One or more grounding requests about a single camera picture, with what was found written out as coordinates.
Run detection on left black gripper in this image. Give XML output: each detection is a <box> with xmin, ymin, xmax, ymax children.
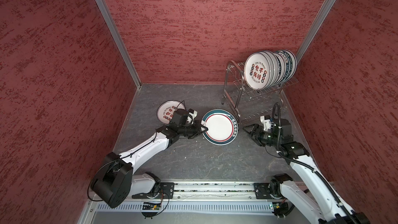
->
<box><xmin>179</xmin><ymin>120</ymin><xmax>208</xmax><ymax>139</ymax></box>

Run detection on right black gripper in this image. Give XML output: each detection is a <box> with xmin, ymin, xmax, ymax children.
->
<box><xmin>241</xmin><ymin>123</ymin><xmax>280</xmax><ymax>147</ymax></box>

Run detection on white plate green red rim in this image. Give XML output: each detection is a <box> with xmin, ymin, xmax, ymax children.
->
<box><xmin>201</xmin><ymin>109</ymin><xmax>238</xmax><ymax>146</ymax></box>

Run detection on chrome wire dish rack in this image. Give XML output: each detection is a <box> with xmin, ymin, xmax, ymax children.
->
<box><xmin>221</xmin><ymin>60</ymin><xmax>299</xmax><ymax>124</ymax></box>

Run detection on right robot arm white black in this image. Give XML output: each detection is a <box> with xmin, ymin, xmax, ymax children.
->
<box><xmin>243</xmin><ymin>120</ymin><xmax>370</xmax><ymax>224</ymax></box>

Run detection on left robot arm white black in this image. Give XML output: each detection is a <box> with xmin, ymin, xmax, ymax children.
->
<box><xmin>87</xmin><ymin>120</ymin><xmax>208</xmax><ymax>208</ymax></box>

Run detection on white plate red black characters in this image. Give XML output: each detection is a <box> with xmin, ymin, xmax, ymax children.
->
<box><xmin>244</xmin><ymin>53</ymin><xmax>271</xmax><ymax>90</ymax></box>

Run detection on right small circuit board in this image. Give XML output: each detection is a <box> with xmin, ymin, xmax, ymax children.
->
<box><xmin>272</xmin><ymin>202</ymin><xmax>290</xmax><ymax>217</ymax></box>

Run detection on small circuit board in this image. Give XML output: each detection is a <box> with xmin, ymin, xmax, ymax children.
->
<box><xmin>272</xmin><ymin>202</ymin><xmax>290</xmax><ymax>217</ymax></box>
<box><xmin>142</xmin><ymin>202</ymin><xmax>162</xmax><ymax>211</ymax></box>

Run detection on patterned plate dark rim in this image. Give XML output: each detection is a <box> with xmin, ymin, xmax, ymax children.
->
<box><xmin>264</xmin><ymin>50</ymin><xmax>280</xmax><ymax>86</ymax></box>

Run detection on patterned plate green rim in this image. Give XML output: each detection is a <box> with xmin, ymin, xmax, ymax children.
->
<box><xmin>273</xmin><ymin>51</ymin><xmax>291</xmax><ymax>84</ymax></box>

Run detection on left small circuit board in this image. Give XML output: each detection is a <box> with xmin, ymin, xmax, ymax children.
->
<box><xmin>142</xmin><ymin>202</ymin><xmax>162</xmax><ymax>211</ymax></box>

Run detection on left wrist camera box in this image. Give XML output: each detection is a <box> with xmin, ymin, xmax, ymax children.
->
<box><xmin>170</xmin><ymin>108</ymin><xmax>198</xmax><ymax>127</ymax></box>

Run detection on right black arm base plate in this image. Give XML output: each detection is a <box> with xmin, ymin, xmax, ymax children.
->
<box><xmin>254</xmin><ymin>181</ymin><xmax>291</xmax><ymax>200</ymax></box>

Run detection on aluminium mounting rail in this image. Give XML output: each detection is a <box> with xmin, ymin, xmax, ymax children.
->
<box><xmin>93</xmin><ymin>180</ymin><xmax>336</xmax><ymax>202</ymax></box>

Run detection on right black corrugated cable conduit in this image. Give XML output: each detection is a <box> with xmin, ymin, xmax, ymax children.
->
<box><xmin>271</xmin><ymin>102</ymin><xmax>358</xmax><ymax>224</ymax></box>

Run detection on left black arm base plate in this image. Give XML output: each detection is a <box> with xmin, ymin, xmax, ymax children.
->
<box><xmin>147</xmin><ymin>182</ymin><xmax>175</xmax><ymax>199</ymax></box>

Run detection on right aluminium corner post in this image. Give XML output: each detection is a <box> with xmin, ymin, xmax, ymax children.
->
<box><xmin>296</xmin><ymin>0</ymin><xmax>336</xmax><ymax>62</ymax></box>

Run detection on aluminium corner post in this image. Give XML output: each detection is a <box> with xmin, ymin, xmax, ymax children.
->
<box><xmin>95</xmin><ymin>0</ymin><xmax>142</xmax><ymax>89</ymax></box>
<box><xmin>296</xmin><ymin>0</ymin><xmax>336</xmax><ymax>62</ymax></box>

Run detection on left aluminium corner post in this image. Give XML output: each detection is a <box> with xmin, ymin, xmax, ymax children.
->
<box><xmin>95</xmin><ymin>0</ymin><xmax>142</xmax><ymax>89</ymax></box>

